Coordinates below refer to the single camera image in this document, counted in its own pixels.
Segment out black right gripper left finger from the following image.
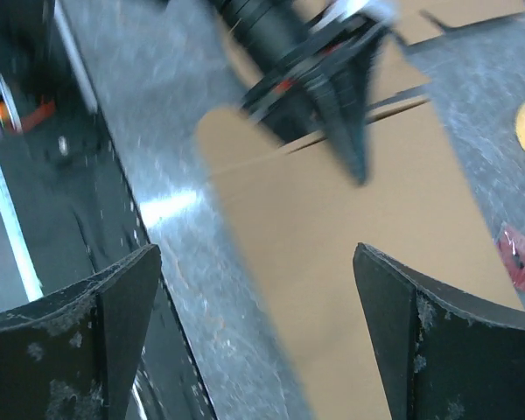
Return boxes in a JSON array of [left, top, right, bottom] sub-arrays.
[[0, 244, 161, 419]]

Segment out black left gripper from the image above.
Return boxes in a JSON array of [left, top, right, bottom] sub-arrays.
[[210, 1, 388, 185]]

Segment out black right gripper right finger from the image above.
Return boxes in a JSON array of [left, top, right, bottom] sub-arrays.
[[353, 243, 525, 419]]

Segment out brown cardboard box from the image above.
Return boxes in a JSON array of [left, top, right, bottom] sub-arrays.
[[197, 102, 521, 419]]

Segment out flat cardboard sheet on left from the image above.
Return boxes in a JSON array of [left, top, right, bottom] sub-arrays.
[[293, 0, 525, 117]]

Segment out red packet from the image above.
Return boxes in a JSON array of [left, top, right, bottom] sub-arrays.
[[495, 222, 525, 293]]

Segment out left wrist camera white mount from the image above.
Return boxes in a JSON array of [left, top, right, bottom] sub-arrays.
[[330, 0, 398, 22]]

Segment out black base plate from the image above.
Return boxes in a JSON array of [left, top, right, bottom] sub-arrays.
[[0, 1, 215, 419]]

